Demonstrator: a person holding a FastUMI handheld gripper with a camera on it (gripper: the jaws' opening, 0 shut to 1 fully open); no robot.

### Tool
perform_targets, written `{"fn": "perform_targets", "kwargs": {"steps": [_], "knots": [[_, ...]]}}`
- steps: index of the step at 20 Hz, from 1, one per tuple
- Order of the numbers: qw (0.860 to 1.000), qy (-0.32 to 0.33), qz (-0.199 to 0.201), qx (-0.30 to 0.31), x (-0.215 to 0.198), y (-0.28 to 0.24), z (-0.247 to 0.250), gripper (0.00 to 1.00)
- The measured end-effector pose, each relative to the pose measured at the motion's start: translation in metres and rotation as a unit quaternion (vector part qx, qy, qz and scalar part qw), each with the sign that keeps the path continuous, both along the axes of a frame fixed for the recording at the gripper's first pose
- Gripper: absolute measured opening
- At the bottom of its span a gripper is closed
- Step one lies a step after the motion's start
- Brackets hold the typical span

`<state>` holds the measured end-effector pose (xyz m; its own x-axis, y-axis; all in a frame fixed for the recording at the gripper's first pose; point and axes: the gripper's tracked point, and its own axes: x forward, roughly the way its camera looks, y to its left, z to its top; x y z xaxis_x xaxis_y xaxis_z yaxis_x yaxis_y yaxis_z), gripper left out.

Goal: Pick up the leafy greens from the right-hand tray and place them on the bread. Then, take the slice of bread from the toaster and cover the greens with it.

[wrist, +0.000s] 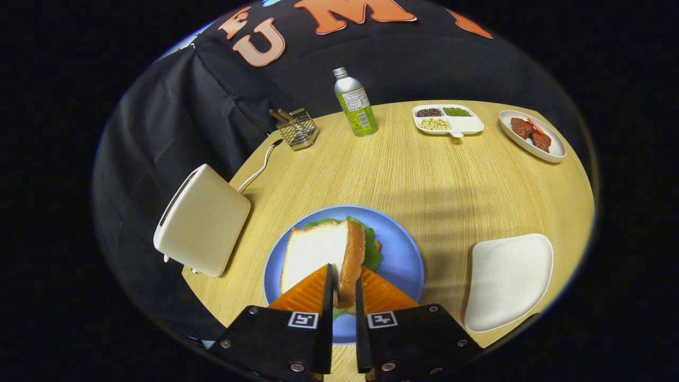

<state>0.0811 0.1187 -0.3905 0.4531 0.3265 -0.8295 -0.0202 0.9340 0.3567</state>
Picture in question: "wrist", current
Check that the red tomato slice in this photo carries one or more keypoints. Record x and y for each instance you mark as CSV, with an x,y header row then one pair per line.
x,y
534,126

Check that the green and silver bottle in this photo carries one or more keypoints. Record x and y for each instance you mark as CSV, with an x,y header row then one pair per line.
x,y
358,106

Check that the white round plate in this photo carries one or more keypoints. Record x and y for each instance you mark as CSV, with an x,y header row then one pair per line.
x,y
554,151

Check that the black backdrop cloth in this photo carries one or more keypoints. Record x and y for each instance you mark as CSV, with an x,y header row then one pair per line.
x,y
185,106

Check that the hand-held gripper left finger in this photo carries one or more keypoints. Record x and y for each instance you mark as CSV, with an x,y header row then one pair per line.
x,y
276,345

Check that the white toaster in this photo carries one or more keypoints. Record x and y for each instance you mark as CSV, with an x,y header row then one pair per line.
x,y
207,223

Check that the white square plate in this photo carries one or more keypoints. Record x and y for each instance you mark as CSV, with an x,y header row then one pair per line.
x,y
509,281

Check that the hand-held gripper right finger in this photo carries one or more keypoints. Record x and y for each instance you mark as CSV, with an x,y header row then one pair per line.
x,y
414,345

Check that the white divided bean dish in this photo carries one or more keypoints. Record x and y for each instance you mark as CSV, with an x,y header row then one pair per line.
x,y
467,124

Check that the brown meat piece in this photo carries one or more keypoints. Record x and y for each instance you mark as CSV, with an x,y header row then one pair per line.
x,y
542,142
521,128

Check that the blue plate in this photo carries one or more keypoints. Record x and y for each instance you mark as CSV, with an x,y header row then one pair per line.
x,y
403,254

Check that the green lettuce leaf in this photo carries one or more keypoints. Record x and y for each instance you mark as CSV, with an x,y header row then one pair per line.
x,y
371,252

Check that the toasted bread slice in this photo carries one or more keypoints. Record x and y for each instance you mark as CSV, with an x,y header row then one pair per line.
x,y
318,249

